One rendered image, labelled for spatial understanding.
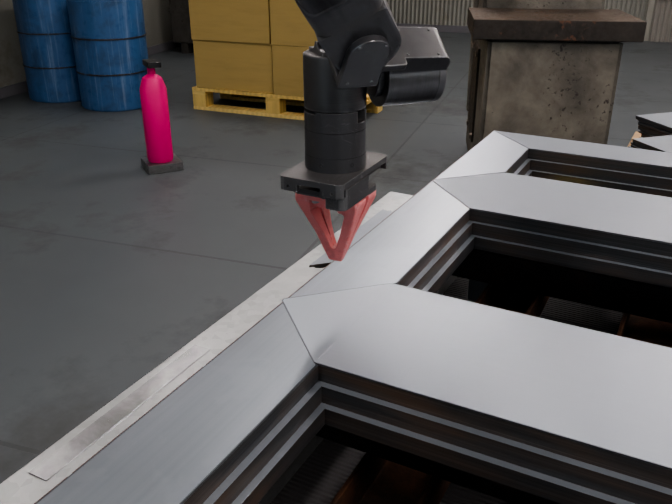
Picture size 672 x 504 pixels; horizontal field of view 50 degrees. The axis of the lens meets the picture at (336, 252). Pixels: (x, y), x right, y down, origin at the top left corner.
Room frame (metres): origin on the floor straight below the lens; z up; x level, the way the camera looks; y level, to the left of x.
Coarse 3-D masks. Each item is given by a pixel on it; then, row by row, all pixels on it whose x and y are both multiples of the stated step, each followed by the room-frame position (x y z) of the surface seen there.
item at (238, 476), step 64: (640, 192) 1.14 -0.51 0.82; (448, 256) 0.85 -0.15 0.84; (576, 256) 0.87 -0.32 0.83; (640, 256) 0.84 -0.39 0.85; (320, 384) 0.55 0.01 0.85; (384, 384) 0.52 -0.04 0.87; (256, 448) 0.46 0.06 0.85; (448, 448) 0.48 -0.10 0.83; (512, 448) 0.46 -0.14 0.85; (576, 448) 0.45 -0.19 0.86
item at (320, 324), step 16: (368, 288) 0.70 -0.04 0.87; (384, 288) 0.70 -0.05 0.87; (320, 304) 0.66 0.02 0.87; (336, 304) 0.66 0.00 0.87; (352, 304) 0.66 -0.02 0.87; (368, 304) 0.67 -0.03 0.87; (304, 320) 0.63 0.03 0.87; (320, 320) 0.63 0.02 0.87; (336, 320) 0.63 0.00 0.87; (352, 320) 0.63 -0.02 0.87; (304, 336) 0.60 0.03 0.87; (320, 336) 0.60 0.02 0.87; (336, 336) 0.60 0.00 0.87; (320, 352) 0.57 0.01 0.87
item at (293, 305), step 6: (312, 294) 0.69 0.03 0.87; (318, 294) 0.69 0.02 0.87; (282, 300) 0.67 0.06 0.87; (288, 300) 0.67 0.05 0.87; (294, 300) 0.67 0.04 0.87; (300, 300) 0.67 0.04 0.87; (306, 300) 0.67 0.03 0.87; (312, 300) 0.67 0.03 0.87; (288, 306) 0.66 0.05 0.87; (294, 306) 0.66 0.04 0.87; (300, 306) 0.66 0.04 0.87; (288, 312) 0.65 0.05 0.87; (294, 312) 0.65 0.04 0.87
